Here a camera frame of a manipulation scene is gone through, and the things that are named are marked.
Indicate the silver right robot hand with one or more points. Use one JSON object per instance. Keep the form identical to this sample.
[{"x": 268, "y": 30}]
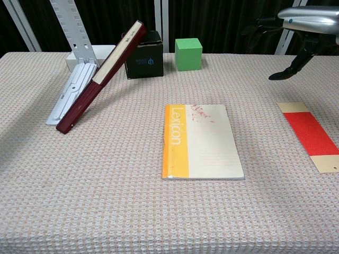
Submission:
[{"x": 307, "y": 19}]

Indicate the red and tan bookmark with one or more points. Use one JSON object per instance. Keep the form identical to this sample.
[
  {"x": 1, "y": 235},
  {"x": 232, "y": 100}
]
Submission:
[{"x": 310, "y": 132}]

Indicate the yellow cream Lexicon notebook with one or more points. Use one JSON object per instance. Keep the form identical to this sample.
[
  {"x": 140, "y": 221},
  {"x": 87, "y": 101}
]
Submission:
[{"x": 209, "y": 148}]

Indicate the maroon hardcover book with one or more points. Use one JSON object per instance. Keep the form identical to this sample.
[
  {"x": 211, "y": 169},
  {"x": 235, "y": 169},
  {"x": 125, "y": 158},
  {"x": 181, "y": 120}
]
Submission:
[{"x": 84, "y": 105}]

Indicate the black pleated curtain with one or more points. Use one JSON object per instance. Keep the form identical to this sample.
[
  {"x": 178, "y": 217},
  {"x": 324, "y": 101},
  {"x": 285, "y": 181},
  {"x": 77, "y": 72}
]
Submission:
[{"x": 225, "y": 23}]

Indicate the green cube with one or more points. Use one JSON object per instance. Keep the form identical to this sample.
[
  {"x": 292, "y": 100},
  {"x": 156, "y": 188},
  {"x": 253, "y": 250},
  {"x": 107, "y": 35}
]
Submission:
[{"x": 188, "y": 55}]

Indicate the black cardboard box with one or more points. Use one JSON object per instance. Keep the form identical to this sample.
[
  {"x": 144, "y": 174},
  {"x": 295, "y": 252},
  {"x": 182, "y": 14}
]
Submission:
[{"x": 144, "y": 62}]

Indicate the white cardboard box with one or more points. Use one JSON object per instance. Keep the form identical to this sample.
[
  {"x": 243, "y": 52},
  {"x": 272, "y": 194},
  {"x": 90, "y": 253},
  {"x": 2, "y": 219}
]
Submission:
[{"x": 103, "y": 53}]

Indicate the white plastic folding bookstand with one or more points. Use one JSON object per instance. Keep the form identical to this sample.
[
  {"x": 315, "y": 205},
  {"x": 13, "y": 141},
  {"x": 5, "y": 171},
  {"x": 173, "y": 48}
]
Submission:
[{"x": 71, "y": 84}]

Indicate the beige waffle tablecloth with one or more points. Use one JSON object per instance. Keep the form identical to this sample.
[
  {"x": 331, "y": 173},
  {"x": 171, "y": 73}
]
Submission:
[{"x": 106, "y": 211}]

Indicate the white frame post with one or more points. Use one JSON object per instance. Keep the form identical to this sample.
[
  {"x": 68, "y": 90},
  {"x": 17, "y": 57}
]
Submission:
[
  {"x": 161, "y": 21},
  {"x": 23, "y": 26},
  {"x": 290, "y": 26}
]

